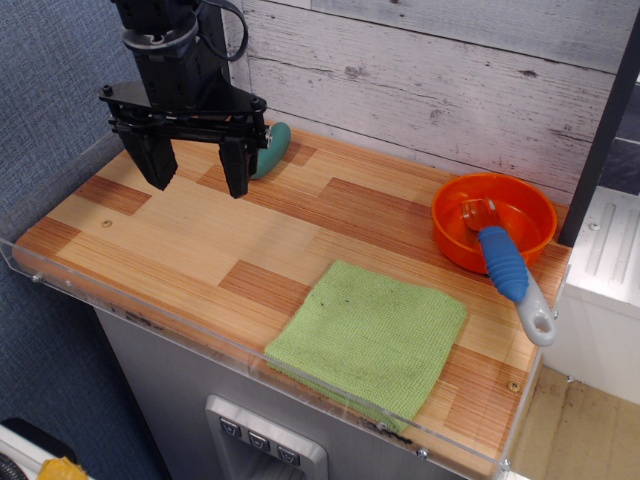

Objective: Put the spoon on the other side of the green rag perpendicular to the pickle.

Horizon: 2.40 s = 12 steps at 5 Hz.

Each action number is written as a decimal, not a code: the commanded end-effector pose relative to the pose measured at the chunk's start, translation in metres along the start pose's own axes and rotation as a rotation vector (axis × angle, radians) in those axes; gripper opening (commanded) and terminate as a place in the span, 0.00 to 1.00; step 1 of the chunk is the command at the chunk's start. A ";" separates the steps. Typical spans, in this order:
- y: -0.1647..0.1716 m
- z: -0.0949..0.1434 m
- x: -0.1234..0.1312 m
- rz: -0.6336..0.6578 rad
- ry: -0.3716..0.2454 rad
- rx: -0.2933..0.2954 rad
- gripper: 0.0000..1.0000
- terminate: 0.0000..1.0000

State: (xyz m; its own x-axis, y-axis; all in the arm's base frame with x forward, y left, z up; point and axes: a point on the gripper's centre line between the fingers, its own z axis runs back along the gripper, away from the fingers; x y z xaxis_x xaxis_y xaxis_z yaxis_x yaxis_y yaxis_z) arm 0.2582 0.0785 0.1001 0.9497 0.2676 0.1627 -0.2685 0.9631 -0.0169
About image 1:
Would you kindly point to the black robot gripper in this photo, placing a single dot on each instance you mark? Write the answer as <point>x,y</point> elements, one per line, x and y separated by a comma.
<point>182,93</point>

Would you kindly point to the blue grey handled spoon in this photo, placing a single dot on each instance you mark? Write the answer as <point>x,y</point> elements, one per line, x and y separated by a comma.
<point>508,271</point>

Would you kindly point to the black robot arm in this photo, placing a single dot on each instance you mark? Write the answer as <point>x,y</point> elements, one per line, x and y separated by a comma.
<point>154,17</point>

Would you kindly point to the green toy pickle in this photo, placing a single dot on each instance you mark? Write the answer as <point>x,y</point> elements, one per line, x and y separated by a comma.
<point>270,157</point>

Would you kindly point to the green knitted rag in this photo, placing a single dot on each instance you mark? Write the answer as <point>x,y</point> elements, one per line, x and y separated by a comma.
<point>369,342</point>

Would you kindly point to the clear acrylic table guard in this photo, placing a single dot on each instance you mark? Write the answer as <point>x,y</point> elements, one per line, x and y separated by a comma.
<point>228,274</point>

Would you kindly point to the grey toy fridge cabinet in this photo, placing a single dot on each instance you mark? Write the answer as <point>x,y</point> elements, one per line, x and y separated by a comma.
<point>171,378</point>

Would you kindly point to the silver dispenser button panel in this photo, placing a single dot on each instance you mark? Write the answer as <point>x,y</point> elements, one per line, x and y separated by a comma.
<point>250,446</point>

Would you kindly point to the orange plastic bowl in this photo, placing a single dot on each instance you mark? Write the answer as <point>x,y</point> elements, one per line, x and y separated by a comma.
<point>525,212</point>

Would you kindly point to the yellow black object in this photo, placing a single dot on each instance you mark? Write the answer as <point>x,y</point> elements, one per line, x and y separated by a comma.
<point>21,458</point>

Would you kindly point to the white toy sink counter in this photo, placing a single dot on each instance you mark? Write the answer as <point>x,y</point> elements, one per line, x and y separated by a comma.
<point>597,323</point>

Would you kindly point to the dark right frame post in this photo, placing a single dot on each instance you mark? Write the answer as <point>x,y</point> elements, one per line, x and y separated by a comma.
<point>610,121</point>

